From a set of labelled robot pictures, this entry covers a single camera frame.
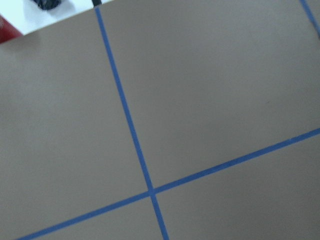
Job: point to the red cylinder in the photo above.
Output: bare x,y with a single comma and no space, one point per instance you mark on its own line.
8,31

